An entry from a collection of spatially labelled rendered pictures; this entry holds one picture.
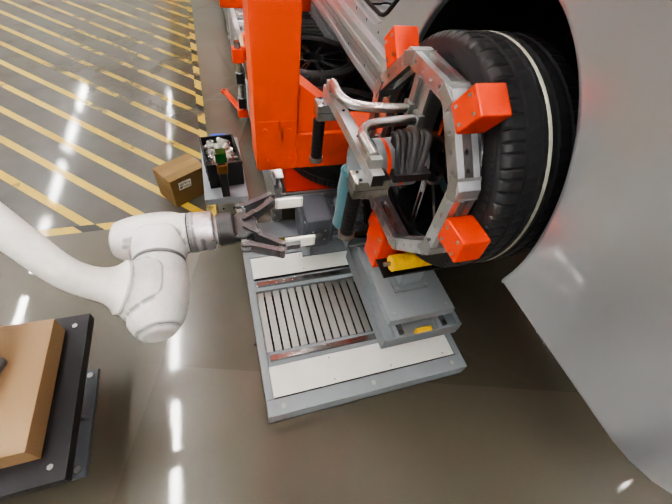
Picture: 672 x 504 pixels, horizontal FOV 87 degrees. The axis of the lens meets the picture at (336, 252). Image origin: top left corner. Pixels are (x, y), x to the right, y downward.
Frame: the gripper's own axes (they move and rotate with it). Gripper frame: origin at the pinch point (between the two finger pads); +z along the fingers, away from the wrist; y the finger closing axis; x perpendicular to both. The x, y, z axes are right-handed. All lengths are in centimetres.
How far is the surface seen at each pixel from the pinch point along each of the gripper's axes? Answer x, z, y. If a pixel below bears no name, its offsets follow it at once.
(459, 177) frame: 15.8, 33.1, 7.4
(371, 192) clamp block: 9.0, 15.2, 2.2
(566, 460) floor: -82, 94, 64
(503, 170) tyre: 18.9, 41.5, 9.9
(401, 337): -66, 43, 8
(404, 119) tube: 17.9, 27.7, -13.3
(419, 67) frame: 26.9, 32.6, -21.4
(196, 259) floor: -83, -36, -61
